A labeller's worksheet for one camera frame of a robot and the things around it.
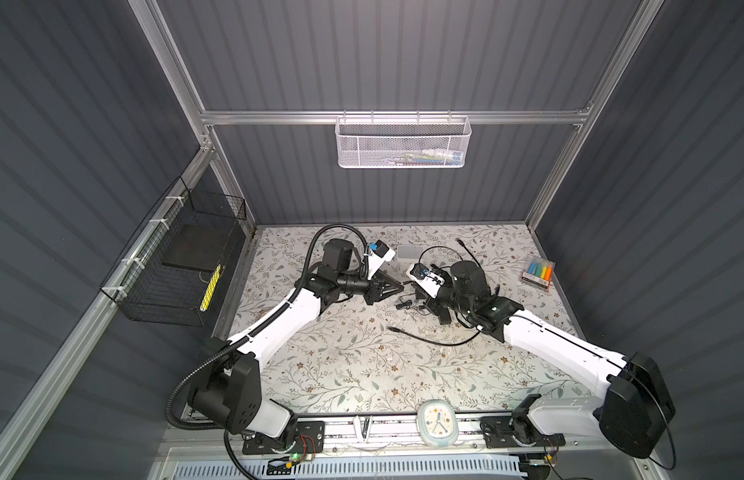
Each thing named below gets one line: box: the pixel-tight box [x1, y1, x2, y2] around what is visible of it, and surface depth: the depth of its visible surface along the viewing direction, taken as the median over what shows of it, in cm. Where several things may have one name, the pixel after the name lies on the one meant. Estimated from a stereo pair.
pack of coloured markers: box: [522, 257, 556, 293], surface depth 107 cm
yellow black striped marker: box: [200, 264, 222, 312], surface depth 71 cm
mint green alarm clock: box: [416, 399, 459, 448], surface depth 75 cm
